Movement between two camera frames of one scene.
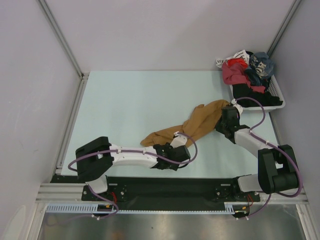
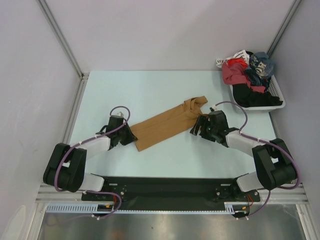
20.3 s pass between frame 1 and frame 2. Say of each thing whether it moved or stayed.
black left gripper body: moved
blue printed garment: stayed
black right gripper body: moved
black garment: stayed
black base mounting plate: stayed
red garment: stayed
